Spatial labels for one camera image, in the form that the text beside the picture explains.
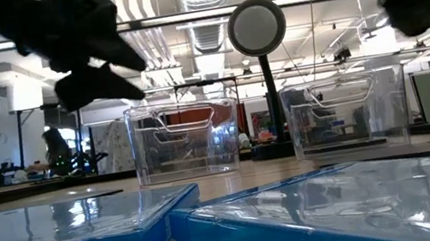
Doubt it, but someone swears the white patterned cloth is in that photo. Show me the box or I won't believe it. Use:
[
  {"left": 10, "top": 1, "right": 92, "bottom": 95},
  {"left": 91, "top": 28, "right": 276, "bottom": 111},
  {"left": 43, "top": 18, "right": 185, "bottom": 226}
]
[{"left": 89, "top": 118, "right": 138, "bottom": 176}]

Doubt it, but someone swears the black metal frame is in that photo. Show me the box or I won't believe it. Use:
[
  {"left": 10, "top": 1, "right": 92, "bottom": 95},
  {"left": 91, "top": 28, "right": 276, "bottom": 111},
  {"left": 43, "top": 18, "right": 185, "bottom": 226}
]
[{"left": 7, "top": 74, "right": 249, "bottom": 188}]

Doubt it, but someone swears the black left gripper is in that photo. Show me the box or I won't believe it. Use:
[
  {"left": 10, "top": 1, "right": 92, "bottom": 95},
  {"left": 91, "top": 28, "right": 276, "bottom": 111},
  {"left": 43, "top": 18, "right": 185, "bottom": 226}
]
[{"left": 4, "top": 0, "right": 153, "bottom": 121}]

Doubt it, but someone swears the orange board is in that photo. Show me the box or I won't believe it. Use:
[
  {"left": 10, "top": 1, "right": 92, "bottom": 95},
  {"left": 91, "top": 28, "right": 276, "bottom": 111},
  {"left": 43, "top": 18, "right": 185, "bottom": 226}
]
[{"left": 164, "top": 101, "right": 239, "bottom": 136}]

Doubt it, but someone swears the white ceiling box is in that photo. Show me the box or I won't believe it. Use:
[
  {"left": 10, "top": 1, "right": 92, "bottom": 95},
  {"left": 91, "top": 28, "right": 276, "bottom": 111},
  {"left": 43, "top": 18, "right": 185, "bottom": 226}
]
[{"left": 3, "top": 75, "right": 47, "bottom": 114}]

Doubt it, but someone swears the black ceiling camera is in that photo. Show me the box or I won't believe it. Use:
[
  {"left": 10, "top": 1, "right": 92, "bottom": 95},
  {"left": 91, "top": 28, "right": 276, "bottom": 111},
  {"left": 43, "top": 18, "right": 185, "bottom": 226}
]
[{"left": 332, "top": 44, "right": 354, "bottom": 65}]

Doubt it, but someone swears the clear plastic bin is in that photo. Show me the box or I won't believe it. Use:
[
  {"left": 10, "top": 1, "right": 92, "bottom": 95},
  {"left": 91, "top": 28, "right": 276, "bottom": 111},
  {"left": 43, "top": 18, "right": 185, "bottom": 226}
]
[
  {"left": 122, "top": 91, "right": 249, "bottom": 190},
  {"left": 275, "top": 62, "right": 416, "bottom": 165}
]

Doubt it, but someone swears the round lamp on black stand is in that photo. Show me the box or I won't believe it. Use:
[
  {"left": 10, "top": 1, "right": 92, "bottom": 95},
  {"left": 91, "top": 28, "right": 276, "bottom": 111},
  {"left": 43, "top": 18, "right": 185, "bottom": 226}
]
[{"left": 222, "top": 0, "right": 309, "bottom": 165}]

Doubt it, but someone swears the thin hanging cable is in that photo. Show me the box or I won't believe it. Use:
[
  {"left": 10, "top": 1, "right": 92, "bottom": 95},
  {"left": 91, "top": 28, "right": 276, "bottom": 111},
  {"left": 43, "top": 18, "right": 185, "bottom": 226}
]
[{"left": 301, "top": 0, "right": 328, "bottom": 80}]

